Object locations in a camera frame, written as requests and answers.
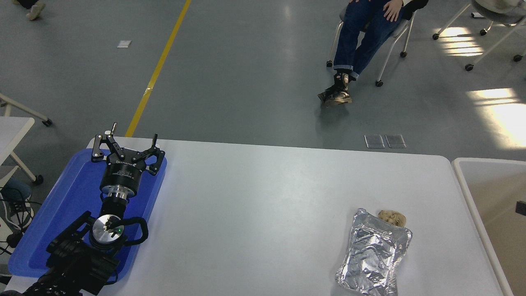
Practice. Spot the blue plastic tray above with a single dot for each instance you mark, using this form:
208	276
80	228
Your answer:
65	205

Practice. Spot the grey-blue round item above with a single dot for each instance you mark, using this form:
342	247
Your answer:
18	189

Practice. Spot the seated person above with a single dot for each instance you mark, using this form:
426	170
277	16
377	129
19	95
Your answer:
361	37

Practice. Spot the large pale bin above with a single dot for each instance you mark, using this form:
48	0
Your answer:
497	193

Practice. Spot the crumpled silver foil tray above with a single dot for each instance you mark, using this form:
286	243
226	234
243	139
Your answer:
370	259

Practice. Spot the walking person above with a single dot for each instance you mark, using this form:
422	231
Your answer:
35	10

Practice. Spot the white wheeled chair grey seat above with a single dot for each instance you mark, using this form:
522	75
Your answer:
497	10

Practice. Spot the clear floor plate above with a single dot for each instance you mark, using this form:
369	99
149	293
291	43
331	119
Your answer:
374	141
395	140

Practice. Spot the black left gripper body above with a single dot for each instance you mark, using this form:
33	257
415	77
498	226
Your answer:
122	172

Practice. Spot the seated person's left hand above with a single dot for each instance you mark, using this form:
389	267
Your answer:
394	10

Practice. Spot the white wheeled frame leg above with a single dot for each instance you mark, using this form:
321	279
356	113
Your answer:
24	109

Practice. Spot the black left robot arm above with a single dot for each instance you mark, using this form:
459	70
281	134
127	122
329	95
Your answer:
78	263

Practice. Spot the white side table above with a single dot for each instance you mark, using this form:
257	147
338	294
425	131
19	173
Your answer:
12	131

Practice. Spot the crumpled tan paper ball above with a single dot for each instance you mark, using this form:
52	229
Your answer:
392	218

